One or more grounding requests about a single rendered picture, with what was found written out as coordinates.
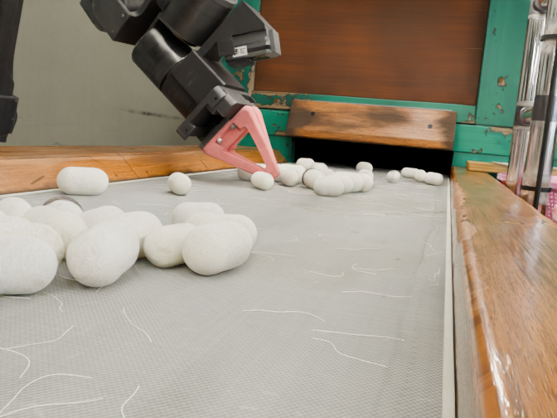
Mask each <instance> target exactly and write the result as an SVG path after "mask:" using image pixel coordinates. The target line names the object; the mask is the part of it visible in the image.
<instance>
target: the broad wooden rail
mask: <svg viewBox="0 0 557 418"><path fill-rule="evenodd" d="M272 150H273V152H274V156H275V158H276V161H277V163H288V161H287V160H286V158H285V157H284V156H283V155H282V154H281V153H280V152H279V150H277V149H275V148H272ZM235 152H236V153H238V154H240V155H241V156H243V157H245V158H247V159H249V160H250V161H252V162H253V163H263V164H265V163H264V160H263V158H262V156H261V154H260V152H259V150H258V148H257V147H250V146H240V145H237V147H236V148H235ZM67 167H82V168H98V169H101V170H102V171H104V172H105V173H106V175H107V177H108V180H109V183H110V182H124V181H132V180H138V179H146V178H154V177H168V176H170V175H172V174H173V173H183V174H190V173H204V172H212V171H219V170H226V169H234V168H237V167H234V166H232V165H230V164H228V163H224V162H222V161H221V160H218V159H216V158H213V157H211V156H208V155H206V154H205V153H204V152H203V151H202V150H201V148H200V147H199V145H124V146H0V195H7V194H14V193H22V192H36V191H44V190H51V189H58V186H57V182H56V179H57V176H58V174H59V172H60V171H61V170H62V169H64V168H67Z"/></svg>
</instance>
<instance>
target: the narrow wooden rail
mask: <svg viewBox="0 0 557 418"><path fill-rule="evenodd" d="M449 182H450V216H451V250H452V283H453V350H454V384H455V418H557V224H555V223H554V222H553V221H552V220H550V219H549V218H547V217H545V216H543V215H542V214H541V213H540V212H539V211H537V210H536V209H535V208H534V207H533V206H532V205H530V204H529V203H528V202H526V201H524V200H523V199H522V198H520V197H518V196H517V195H515V194H514V193H513V192H512V191H511V190H510V189H509V188H507V187H506V186H504V185H503V184H501V183H500V182H498V181H497V180H496V179H495V178H494V177H492V176H491V175H490V174H488V173H487V172H478V171H470V170H468V169H467V167H459V166H452V167H451V172H450V179H449Z"/></svg>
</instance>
